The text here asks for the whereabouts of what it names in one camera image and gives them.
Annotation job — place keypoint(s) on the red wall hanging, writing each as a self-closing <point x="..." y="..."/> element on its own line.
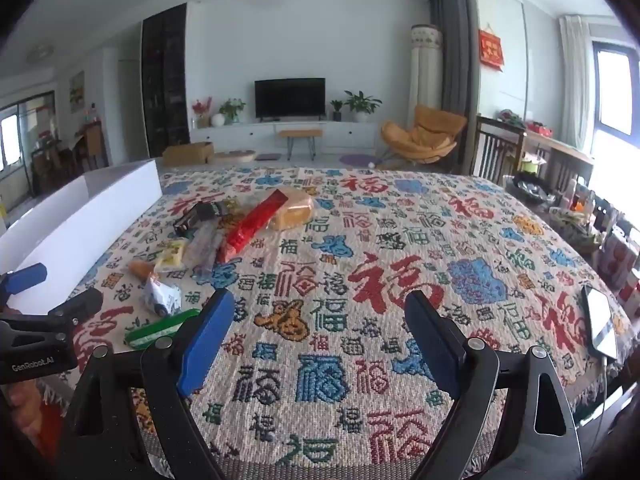
<point x="491" y="50"/>

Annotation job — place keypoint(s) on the clear plastic snack packet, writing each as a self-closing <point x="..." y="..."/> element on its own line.
<point x="205" y="249"/>

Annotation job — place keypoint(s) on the black tray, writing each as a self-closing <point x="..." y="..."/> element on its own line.
<point x="532" y="186"/>

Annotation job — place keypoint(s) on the bagged orange bread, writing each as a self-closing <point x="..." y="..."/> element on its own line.
<point x="294" y="212"/>

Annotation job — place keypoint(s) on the small brown sausage snack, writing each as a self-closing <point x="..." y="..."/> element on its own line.
<point x="141" y="268"/>

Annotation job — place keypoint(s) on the small green potted plant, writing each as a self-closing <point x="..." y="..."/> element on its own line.
<point x="336" y="108"/>

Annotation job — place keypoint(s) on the black snack bar packet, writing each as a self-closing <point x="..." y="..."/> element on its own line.
<point x="192" y="220"/>

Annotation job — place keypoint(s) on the red flower arrangement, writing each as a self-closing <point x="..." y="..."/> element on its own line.
<point x="201" y="109"/>

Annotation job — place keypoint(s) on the wooden stool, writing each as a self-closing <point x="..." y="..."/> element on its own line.
<point x="300" y="134"/>

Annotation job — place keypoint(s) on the large green potted plant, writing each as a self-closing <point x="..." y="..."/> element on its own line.
<point x="361" y="102"/>

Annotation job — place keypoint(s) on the brown cardboard box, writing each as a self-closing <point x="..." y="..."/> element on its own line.
<point x="187" y="153"/>

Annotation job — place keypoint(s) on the white round vase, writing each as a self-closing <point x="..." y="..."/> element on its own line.
<point x="217" y="120"/>

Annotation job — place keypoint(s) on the black smartphone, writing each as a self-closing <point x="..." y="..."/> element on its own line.
<point x="600" y="320"/>

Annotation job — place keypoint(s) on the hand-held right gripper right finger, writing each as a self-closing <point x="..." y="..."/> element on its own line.
<point x="430" y="340"/>

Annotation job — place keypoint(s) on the green snack packet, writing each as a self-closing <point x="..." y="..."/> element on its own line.
<point x="155" y="331"/>

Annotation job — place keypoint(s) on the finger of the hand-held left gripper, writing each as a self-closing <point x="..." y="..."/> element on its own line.
<point x="27" y="277"/>
<point x="75" y="306"/>

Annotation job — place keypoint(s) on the flowering potted plant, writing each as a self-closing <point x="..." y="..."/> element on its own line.
<point x="232" y="109"/>

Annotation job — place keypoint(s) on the yellow snack packet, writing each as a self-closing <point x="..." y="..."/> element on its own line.
<point x="172" y="255"/>

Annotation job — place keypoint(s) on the dark wooden chair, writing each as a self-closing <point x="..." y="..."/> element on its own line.
<point x="500" y="142"/>

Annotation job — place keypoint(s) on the white television cabinet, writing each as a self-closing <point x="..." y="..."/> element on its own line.
<point x="235" y="136"/>

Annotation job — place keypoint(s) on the wooden side table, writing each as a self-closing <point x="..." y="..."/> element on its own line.
<point x="560" y="152"/>

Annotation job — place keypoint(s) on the printed woven blanket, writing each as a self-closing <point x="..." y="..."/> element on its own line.
<point x="325" y="260"/>

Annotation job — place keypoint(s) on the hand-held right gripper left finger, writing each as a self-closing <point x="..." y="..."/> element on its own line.
<point x="210" y="340"/>

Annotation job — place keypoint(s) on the white sheer curtain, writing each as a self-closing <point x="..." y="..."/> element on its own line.
<point x="572" y="75"/>

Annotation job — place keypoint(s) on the orange lounge chair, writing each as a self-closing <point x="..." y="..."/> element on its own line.
<point x="422" y="137"/>

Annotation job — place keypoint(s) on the covered standing air conditioner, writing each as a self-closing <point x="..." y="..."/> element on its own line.
<point x="425" y="70"/>

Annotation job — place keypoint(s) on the white and blue snack packet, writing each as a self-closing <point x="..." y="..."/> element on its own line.
<point x="160" y="297"/>

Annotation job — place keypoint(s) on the grey curtain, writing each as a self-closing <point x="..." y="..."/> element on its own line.
<point x="452" y="50"/>

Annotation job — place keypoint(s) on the long red snack packet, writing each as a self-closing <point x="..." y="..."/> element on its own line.
<point x="252" y="225"/>

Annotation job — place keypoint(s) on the black television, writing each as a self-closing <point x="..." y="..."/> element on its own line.
<point x="290" y="97"/>

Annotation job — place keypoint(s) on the dark display cabinet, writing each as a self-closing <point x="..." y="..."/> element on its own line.
<point x="164" y="80"/>

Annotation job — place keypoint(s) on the framed wall picture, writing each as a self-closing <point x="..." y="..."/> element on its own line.
<point x="76" y="91"/>

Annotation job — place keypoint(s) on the purple floor rug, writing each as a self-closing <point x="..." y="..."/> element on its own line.
<point x="357" y="160"/>

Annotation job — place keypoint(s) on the white cardboard box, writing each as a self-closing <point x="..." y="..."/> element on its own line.
<point x="100" y="200"/>

